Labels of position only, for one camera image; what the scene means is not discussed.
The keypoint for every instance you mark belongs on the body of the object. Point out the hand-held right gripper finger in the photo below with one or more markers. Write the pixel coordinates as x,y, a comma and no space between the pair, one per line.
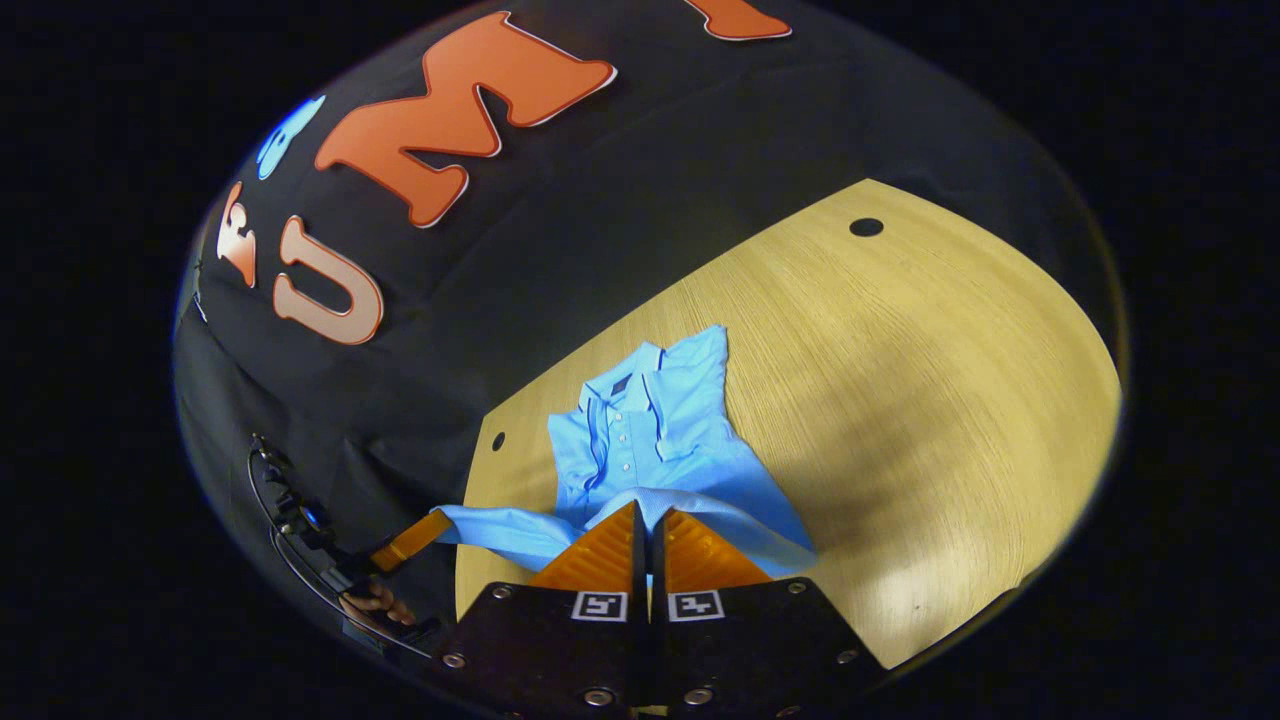
660,570
639,565

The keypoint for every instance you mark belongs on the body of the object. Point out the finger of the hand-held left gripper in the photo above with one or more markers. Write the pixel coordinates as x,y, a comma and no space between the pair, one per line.
410,541

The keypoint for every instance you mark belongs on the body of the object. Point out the light blue T-shirt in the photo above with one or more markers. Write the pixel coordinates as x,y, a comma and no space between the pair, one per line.
650,440

